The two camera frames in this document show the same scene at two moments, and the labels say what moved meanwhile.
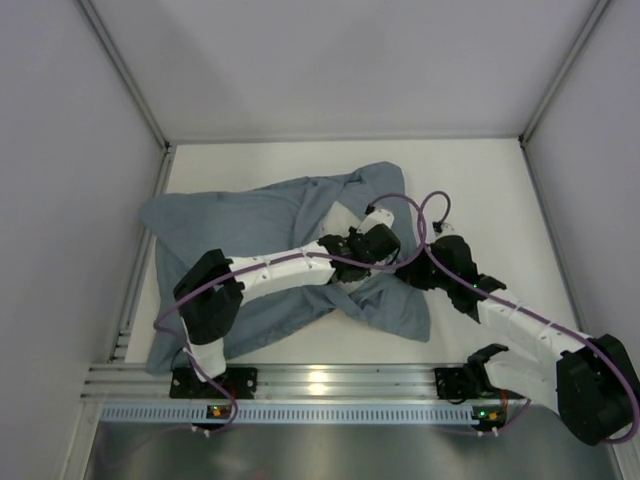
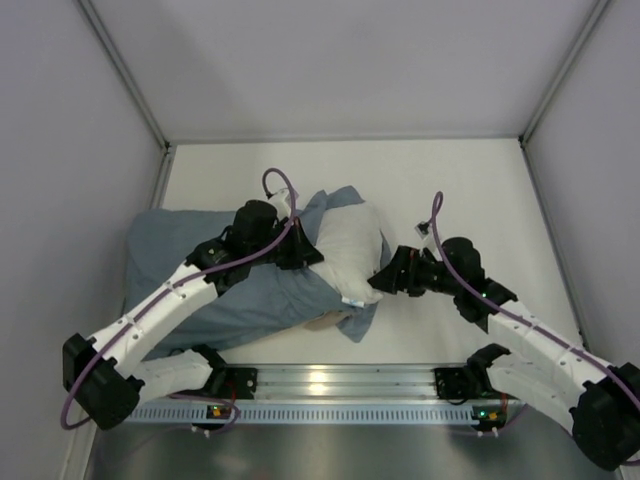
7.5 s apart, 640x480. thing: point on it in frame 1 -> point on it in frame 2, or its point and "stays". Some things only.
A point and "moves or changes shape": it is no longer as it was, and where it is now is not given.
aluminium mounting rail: [143, 382] stays
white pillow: [342, 216] moves or changes shape
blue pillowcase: [242, 220] moves or changes shape
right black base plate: [452, 383] stays
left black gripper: [353, 272] -> [296, 245]
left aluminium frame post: [102, 28] stays
